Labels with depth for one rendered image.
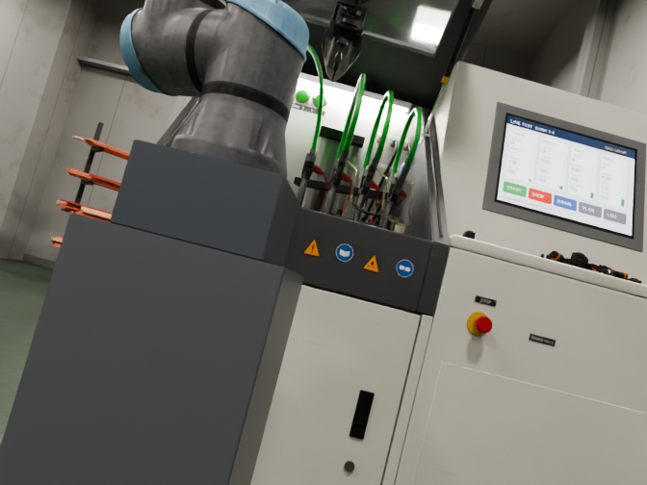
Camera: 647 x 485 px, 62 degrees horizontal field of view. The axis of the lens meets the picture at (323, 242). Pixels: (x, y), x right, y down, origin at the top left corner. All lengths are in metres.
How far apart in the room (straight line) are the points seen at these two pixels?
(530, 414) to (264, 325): 0.86
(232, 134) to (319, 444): 0.76
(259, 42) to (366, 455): 0.87
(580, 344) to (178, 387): 0.97
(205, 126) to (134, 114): 9.54
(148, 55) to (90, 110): 9.74
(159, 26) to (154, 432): 0.51
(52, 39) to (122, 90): 1.29
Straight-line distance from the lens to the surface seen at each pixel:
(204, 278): 0.57
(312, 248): 1.16
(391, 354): 1.20
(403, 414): 1.22
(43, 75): 10.14
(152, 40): 0.79
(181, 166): 0.63
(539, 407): 1.32
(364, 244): 1.18
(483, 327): 1.20
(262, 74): 0.68
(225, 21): 0.73
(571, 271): 1.33
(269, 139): 0.67
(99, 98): 10.53
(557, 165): 1.68
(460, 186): 1.53
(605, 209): 1.70
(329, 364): 1.18
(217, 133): 0.65
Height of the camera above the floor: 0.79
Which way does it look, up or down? 5 degrees up
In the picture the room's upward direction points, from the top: 14 degrees clockwise
